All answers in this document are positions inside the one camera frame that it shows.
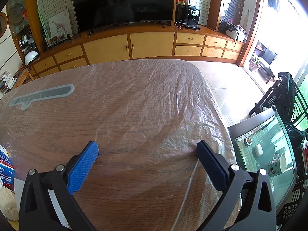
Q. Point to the black bag on chair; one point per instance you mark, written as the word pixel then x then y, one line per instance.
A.
pixel 285 98

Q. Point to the wooden tv cabinet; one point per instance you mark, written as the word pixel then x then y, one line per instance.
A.
pixel 137 42

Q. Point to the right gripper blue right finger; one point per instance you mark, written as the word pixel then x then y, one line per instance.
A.
pixel 214 164

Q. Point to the black flat television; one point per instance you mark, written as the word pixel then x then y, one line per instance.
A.
pixel 93 14

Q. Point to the blue white medicine box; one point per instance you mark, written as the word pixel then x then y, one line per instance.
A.
pixel 7 171

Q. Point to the white dome lamp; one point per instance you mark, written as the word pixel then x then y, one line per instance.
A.
pixel 30 57

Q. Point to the black coffee machine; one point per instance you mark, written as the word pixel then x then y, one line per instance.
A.
pixel 187 17

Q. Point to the floral framed picture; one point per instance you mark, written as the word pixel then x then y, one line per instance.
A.
pixel 57 39

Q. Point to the white mug with lizard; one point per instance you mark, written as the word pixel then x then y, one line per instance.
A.
pixel 277 166

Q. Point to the stack of books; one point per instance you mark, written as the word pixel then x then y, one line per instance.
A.
pixel 7 82

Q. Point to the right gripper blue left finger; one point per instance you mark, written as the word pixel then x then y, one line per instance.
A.
pixel 81 165

